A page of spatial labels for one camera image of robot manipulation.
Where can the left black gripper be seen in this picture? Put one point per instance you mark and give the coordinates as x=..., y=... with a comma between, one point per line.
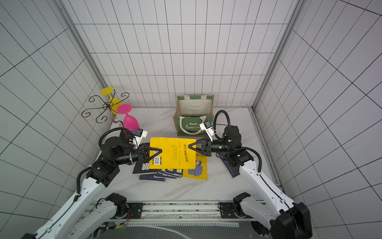
x=146, y=157

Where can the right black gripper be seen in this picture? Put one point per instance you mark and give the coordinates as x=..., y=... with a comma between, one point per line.
x=207, y=147

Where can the yellow book purple picture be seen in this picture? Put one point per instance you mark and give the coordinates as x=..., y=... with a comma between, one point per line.
x=201, y=170

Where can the yellow book plain cover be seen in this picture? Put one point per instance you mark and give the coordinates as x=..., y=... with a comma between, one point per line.
x=175, y=154

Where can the green jute canvas bag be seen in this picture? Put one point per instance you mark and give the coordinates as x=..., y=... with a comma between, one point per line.
x=191, y=112

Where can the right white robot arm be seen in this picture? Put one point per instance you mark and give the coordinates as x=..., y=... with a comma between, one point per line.
x=282, y=217

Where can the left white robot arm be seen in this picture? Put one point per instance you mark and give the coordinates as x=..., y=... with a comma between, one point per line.
x=92, y=181

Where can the black book white characters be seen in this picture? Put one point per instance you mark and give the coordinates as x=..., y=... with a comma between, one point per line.
x=141, y=168

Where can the navy book at bottom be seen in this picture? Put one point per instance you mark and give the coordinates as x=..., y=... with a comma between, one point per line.
x=151, y=177

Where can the pink plastic wine glass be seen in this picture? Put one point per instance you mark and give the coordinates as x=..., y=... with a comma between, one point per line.
x=129, y=121

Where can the blue book yellow label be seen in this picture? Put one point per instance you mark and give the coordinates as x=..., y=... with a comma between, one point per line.
x=174, y=172

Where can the dark navy thin book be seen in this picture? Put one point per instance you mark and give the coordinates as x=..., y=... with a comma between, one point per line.
x=231, y=167

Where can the metal scroll glass rack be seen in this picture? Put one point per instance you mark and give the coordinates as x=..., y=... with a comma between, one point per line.
x=102, y=107

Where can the yellow plastic wine glass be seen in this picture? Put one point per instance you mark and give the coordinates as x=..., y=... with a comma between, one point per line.
x=114, y=102

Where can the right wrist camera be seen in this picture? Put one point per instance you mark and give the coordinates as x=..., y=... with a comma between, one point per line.
x=208, y=128

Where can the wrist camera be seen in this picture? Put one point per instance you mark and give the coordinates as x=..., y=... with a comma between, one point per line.
x=139, y=135
x=208, y=128

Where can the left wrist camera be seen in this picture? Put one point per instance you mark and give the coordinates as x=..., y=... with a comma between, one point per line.
x=139, y=135

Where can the aluminium mounting rail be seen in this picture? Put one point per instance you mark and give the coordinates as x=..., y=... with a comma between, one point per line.
x=179, y=210

